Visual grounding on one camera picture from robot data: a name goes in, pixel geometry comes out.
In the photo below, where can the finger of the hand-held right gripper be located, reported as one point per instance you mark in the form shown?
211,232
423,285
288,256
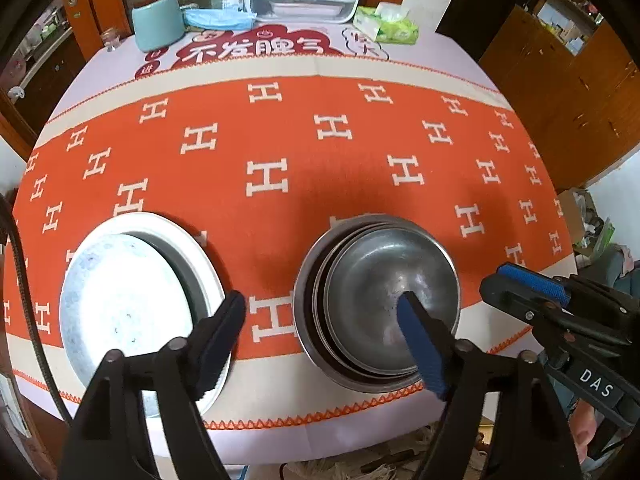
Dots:
515,297
535,282

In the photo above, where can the steel bowl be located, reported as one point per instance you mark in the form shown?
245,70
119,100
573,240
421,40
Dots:
300,310
380,280
319,305

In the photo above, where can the green tissue pack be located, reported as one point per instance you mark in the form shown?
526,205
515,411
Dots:
395,30

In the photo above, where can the wooden cupboard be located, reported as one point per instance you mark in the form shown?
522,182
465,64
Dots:
550,85

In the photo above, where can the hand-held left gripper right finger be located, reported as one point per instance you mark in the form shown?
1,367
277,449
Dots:
420,350

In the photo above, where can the small clear glass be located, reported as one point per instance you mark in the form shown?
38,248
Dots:
112,40

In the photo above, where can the speckled white plate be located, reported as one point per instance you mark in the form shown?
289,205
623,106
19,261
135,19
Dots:
120,300

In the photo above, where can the cardboard box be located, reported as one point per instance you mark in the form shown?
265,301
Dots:
570,210

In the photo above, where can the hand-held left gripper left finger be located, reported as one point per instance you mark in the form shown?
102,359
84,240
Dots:
222,340

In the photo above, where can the orange patterned blanket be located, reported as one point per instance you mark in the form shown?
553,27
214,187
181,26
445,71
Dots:
310,160

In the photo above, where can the teal ceramic mug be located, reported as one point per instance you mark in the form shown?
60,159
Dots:
157,25

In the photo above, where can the person's right hand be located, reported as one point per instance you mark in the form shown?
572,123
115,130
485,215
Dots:
585,432

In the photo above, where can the large white plate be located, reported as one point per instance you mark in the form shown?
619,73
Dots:
200,260

